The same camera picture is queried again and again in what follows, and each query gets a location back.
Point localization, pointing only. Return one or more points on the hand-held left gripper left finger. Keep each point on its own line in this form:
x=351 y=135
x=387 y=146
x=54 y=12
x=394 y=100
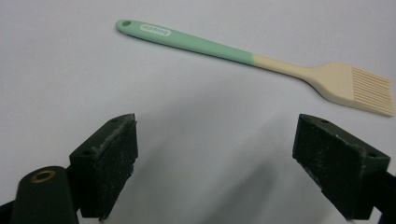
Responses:
x=104 y=165

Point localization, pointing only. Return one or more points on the green and cream silicone brush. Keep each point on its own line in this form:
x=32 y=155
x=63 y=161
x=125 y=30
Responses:
x=199 y=43

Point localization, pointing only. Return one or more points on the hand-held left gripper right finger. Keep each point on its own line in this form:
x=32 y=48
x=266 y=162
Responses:
x=339 y=161

